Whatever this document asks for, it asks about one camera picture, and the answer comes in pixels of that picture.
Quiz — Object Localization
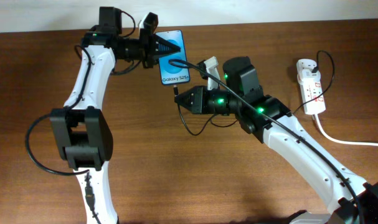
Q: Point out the blue-screen Galaxy smartphone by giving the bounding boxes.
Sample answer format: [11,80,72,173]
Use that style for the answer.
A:
[156,30,191,85]

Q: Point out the black USB charging cable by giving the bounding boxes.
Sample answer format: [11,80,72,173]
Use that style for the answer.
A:
[172,50,336,136]

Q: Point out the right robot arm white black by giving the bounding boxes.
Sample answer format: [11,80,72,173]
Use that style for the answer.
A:
[169,57,378,223]

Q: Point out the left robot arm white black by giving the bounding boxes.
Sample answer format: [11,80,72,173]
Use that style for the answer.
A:
[50,7,180,223]

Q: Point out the white USB charger adapter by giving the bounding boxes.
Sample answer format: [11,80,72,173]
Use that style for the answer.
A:
[296,58,321,85]

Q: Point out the white power strip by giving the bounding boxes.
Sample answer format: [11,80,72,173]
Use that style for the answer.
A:
[298,76,326,115]

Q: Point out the white power strip cord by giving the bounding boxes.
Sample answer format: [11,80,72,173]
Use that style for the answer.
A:
[313,114,378,148]

